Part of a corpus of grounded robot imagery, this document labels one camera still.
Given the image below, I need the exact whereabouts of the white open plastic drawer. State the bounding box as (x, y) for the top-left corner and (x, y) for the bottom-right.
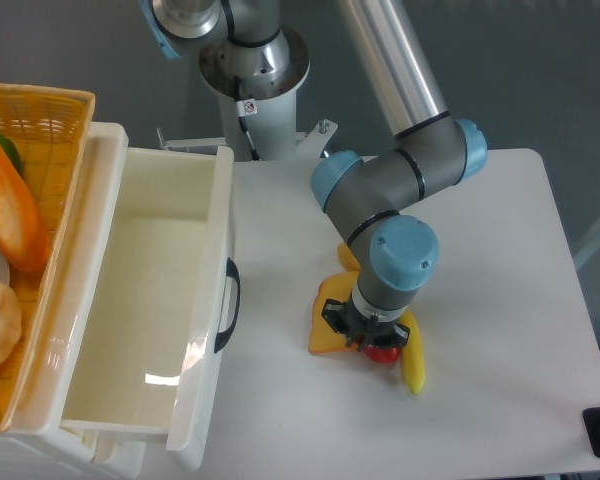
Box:
(59, 145), (237, 472)

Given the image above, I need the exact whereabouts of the orange woven basket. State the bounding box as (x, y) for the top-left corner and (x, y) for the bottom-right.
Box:
(0, 83), (95, 432)

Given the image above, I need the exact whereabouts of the yellow toy food piece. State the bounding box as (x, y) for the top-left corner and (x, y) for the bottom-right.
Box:
(336, 242), (361, 271)

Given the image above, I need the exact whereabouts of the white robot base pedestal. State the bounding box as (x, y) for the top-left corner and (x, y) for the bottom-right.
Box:
(197, 24), (339, 162)

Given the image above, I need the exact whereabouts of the yellow toy bread slice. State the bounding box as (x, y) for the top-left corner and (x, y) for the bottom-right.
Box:
(308, 271), (358, 355)

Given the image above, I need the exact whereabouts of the black drawer handle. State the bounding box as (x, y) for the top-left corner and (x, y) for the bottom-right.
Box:
(214, 258), (242, 353)

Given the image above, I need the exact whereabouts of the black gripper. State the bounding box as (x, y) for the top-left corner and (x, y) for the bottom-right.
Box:
(326, 299), (409, 352)

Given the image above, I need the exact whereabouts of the orange toy baguette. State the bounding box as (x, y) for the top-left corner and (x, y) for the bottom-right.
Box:
(0, 145), (51, 271)

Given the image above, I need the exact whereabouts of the red toy bell pepper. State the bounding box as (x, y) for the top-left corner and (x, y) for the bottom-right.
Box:
(363, 346), (400, 365)

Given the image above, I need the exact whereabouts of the white plastic drawer cabinet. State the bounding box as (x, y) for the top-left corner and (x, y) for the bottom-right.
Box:
(0, 122), (145, 479)

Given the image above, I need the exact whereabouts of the green toy vegetable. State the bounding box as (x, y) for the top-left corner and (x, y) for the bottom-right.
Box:
(0, 132), (24, 177)

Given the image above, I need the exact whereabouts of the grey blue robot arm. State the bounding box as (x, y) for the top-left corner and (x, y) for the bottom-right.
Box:
(141, 1), (488, 349)

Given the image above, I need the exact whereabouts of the yellow toy banana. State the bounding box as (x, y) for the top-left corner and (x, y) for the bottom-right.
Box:
(400, 310), (426, 395)

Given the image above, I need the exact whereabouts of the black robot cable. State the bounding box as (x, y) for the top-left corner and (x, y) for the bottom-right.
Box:
(232, 74), (262, 162)

